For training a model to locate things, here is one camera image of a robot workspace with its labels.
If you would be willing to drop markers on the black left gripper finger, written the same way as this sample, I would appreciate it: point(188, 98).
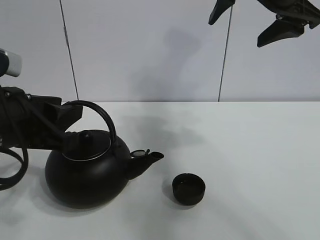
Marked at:
point(63, 116)
point(72, 141)

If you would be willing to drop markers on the black round teapot kettle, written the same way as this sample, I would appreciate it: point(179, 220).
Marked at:
point(95, 174)

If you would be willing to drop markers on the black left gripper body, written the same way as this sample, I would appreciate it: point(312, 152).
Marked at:
point(23, 118)

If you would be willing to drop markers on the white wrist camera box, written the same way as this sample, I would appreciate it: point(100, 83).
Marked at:
point(10, 63)

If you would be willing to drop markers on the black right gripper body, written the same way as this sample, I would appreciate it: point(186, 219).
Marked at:
point(297, 12)

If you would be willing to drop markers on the small black teacup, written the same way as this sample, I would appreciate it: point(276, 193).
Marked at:
point(188, 189)

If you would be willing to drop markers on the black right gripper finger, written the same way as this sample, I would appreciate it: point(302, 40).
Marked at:
point(219, 8)
point(279, 30)

